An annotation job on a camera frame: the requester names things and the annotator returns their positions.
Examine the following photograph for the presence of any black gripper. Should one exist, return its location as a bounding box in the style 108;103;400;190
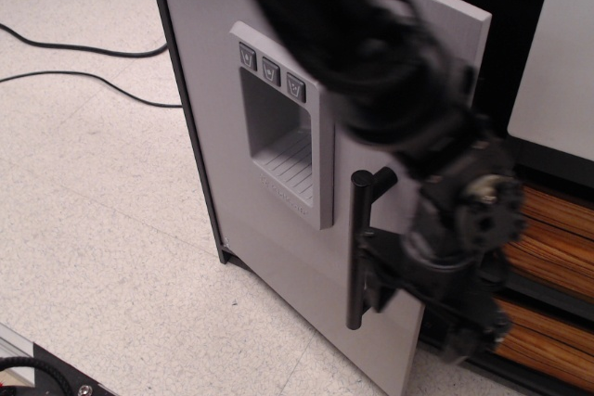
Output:
364;228;511;364

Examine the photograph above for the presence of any black fridge door handle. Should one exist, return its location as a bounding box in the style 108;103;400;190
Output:
346;167;398;330

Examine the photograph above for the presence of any grey toy fridge door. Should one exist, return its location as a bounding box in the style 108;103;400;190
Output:
158;0;497;395

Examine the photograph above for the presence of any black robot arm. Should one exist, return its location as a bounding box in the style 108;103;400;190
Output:
256;0;524;363

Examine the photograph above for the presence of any dark grey fridge cabinet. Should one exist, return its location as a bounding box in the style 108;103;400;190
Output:
144;0;594;396

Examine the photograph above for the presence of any upper wooden striped drawer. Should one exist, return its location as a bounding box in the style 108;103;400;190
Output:
505;185;593;301

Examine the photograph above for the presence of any wooden striped drawer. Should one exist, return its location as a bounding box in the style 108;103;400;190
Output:
496;299;593;395
505;185;593;301

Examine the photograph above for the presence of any lower wooden striped drawer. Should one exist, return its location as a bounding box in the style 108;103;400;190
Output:
496;299;593;395

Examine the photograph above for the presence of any white cabinet door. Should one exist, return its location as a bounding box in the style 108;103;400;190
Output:
508;0;593;160

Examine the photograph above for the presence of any grey ice water dispenser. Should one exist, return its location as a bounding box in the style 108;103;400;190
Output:
229;21;334;230

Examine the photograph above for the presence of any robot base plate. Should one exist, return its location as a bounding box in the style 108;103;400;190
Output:
0;321;117;396

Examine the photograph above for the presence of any black floor cable upper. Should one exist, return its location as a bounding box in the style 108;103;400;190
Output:
0;22;169;58

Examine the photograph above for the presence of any black floor cable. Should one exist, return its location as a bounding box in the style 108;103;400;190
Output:
0;70;186;109
0;22;169;58

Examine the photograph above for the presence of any black floor cable lower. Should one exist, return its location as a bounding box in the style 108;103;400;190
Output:
0;70;186;109

